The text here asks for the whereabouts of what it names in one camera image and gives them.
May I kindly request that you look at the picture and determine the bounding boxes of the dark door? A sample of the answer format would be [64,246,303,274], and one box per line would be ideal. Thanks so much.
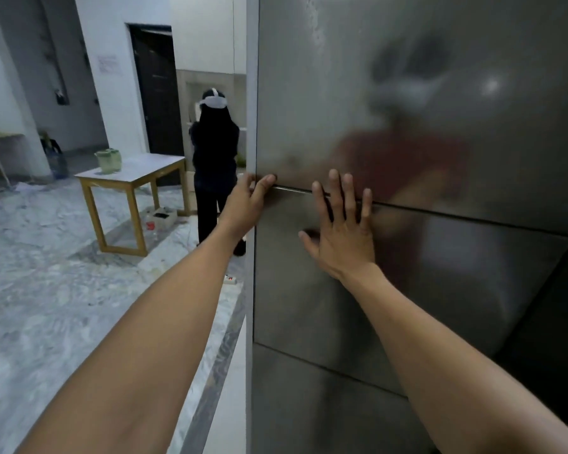
[127,23,185,157]

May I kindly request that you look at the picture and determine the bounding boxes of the wooden table with white top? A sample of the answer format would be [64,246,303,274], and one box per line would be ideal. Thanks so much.
[74,153,190,257]

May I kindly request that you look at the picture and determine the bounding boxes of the blue water bottle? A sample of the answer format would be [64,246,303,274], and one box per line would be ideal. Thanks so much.
[42,138,69,180]

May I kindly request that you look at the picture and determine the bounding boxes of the person's right hand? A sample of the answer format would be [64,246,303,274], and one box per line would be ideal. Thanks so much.
[298,169,377,284]

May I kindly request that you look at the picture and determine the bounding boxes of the white headset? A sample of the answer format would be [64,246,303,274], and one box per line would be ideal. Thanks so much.
[198,89,227,109]

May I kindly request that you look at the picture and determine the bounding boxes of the green plastic pitcher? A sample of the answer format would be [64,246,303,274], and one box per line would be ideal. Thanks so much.
[94,148,122,175]

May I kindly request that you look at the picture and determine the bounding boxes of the person's left hand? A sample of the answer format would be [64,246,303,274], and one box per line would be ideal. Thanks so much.
[218,172,277,240]

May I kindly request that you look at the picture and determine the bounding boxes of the white box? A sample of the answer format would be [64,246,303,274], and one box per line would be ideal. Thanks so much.
[144,207,179,231]

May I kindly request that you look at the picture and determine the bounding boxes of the person's right forearm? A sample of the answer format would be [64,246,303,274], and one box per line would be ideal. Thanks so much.
[340,261,568,454]

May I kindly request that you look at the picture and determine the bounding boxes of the stainless steel refrigerator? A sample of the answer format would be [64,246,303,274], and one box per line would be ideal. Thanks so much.
[245,0,568,454]

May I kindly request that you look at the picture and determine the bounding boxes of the person's left forearm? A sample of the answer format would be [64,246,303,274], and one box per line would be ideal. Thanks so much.
[16,222,248,454]

